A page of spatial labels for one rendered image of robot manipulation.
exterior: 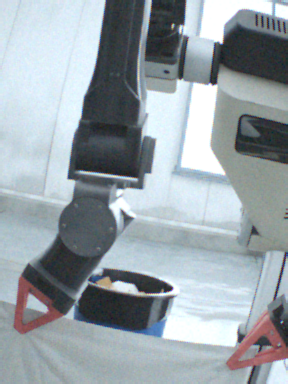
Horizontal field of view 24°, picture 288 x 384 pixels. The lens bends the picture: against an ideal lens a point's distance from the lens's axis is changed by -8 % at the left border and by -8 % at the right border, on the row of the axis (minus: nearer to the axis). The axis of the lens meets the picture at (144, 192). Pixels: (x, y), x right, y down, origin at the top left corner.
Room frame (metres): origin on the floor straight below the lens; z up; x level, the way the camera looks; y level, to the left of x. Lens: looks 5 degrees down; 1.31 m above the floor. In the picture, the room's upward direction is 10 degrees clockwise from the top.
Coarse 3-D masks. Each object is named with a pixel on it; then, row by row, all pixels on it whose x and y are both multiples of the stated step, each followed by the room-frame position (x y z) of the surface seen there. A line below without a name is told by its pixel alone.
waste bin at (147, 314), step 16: (96, 272) 3.24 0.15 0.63; (112, 272) 3.28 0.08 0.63; (128, 272) 3.30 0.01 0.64; (96, 288) 2.84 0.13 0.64; (144, 288) 3.27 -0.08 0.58; (160, 288) 3.21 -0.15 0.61; (176, 288) 3.07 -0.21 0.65; (80, 304) 2.93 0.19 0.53; (96, 304) 2.86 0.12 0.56; (112, 304) 2.84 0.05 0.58; (128, 304) 2.84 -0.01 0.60; (144, 304) 2.86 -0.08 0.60; (160, 304) 2.91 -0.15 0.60; (80, 320) 2.94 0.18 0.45; (96, 320) 2.87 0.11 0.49; (112, 320) 2.84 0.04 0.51; (128, 320) 2.84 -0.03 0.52; (144, 320) 2.87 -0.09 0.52; (160, 320) 2.94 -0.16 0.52; (160, 336) 2.99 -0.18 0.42
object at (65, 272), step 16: (48, 256) 0.75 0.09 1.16; (64, 256) 0.74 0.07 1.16; (80, 256) 0.74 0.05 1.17; (32, 272) 0.72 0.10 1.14; (48, 272) 0.74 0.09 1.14; (64, 272) 0.74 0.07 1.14; (80, 272) 0.74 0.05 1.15; (64, 288) 0.73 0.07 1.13; (80, 288) 0.77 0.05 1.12; (64, 304) 0.72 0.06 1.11
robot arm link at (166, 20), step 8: (152, 0) 0.98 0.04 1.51; (160, 0) 0.97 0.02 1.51; (168, 0) 0.97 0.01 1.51; (152, 8) 0.98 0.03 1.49; (160, 8) 0.98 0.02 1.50; (168, 8) 0.98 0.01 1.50; (152, 16) 0.99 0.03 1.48; (160, 16) 0.99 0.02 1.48; (168, 16) 0.99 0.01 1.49; (168, 24) 1.01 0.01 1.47
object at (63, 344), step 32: (0, 320) 0.77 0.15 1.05; (64, 320) 0.77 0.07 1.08; (0, 352) 0.77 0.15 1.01; (32, 352) 0.77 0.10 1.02; (64, 352) 0.76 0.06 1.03; (96, 352) 0.76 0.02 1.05; (128, 352) 0.75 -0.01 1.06; (160, 352) 0.75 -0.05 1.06; (192, 352) 0.75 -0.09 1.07; (224, 352) 0.74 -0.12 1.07; (256, 352) 0.74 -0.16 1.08
